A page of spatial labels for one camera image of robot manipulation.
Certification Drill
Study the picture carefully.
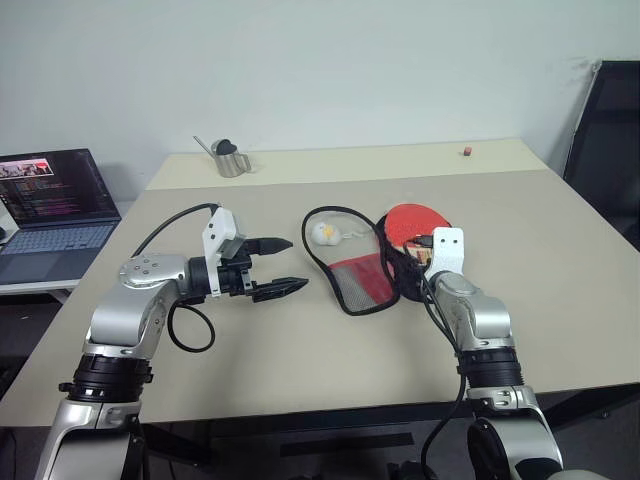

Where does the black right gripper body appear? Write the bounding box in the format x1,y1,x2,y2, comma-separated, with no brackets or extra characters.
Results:
398,252,431,302

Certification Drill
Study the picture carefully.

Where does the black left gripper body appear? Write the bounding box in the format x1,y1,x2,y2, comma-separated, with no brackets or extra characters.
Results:
218,235,255,298

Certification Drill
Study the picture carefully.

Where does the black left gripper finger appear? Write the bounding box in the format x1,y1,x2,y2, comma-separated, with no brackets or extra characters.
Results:
251,277,309,305
244,237,294,257

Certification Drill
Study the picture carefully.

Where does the red black paddle case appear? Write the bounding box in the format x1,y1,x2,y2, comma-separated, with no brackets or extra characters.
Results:
300,205,426,317

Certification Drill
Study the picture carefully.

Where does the red table tennis paddle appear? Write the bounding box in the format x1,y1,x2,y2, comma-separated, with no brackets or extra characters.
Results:
382,201,453,266

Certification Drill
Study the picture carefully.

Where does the steel watering can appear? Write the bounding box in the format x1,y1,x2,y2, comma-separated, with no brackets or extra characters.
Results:
193,135,254,179

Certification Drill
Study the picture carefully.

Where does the open laptop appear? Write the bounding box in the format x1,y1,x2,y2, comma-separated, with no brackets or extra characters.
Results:
0,147,123,287

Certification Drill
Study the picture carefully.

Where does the black office chair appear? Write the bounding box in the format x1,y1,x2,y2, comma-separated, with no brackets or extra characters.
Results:
561,60,640,247

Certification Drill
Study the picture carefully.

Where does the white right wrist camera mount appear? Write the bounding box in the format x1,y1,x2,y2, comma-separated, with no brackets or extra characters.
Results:
423,226,467,277

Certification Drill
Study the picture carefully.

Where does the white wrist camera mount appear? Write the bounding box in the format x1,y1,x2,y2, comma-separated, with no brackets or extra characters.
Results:
423,226,467,277
201,207,236,299

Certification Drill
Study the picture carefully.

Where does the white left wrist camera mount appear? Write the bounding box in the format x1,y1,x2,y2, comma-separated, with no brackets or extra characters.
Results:
201,207,236,299

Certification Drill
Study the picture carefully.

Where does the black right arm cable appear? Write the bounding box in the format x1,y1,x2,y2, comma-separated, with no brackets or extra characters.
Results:
402,233,471,480

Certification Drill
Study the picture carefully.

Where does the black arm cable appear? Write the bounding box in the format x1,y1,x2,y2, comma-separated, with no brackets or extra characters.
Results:
134,202,224,354
402,233,471,480

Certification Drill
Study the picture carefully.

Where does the white yellow plush keychain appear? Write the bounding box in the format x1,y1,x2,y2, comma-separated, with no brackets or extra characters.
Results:
308,221,375,249

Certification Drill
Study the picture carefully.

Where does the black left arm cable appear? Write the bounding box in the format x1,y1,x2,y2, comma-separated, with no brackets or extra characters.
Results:
134,202,224,354

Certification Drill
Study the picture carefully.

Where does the black table frame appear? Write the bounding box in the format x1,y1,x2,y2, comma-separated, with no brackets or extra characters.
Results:
142,382,640,469

